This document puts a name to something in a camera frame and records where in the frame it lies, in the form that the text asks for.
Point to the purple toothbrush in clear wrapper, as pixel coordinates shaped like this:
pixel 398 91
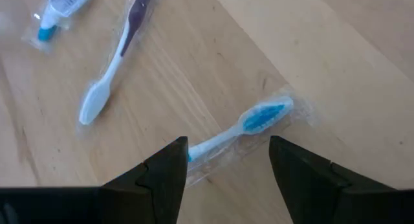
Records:
pixel 97 101

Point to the blue toothbrush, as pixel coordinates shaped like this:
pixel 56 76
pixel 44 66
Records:
pixel 262 117
pixel 64 0

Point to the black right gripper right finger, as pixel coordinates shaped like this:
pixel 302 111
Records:
pixel 323 201

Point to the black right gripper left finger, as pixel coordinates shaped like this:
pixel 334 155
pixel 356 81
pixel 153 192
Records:
pixel 136 204

